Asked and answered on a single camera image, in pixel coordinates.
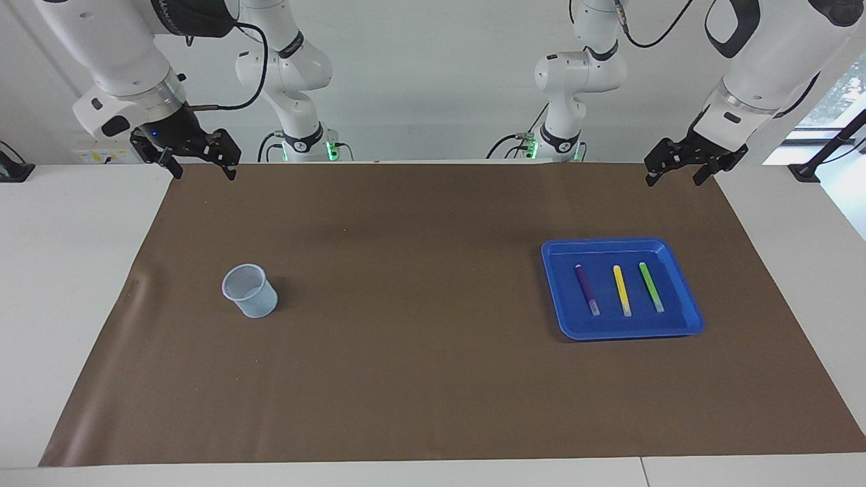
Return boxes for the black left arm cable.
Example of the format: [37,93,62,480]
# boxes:
[612,0,698,49]

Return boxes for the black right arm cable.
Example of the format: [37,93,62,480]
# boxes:
[183,20,269,112]

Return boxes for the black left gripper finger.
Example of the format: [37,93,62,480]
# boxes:
[693,145,748,187]
[644,139,691,187]

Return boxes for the purple pen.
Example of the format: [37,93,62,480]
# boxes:
[574,264,601,317]

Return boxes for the black base cable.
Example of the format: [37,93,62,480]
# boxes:
[257,131,288,163]
[486,101,550,160]

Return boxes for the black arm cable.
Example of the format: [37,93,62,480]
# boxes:
[612,0,698,49]
[183,20,269,112]

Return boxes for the green pen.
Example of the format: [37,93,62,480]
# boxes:
[639,262,665,313]

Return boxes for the white wall power strip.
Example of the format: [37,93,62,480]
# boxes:
[73,147,136,165]

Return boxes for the clear plastic cup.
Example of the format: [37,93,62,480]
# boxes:
[222,264,279,319]

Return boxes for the brown paper table mat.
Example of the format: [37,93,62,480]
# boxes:
[39,162,866,467]

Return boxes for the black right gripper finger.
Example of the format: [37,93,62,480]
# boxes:
[130,132,184,180]
[203,129,242,181]

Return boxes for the black table clamp mount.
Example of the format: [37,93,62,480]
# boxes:
[788,108,866,183]
[0,140,36,183]

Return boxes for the yellow pen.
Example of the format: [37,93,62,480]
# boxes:
[612,264,633,317]

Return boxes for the window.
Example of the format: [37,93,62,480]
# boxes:
[795,54,866,131]

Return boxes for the blue plastic tray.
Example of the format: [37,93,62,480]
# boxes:
[541,237,706,341]

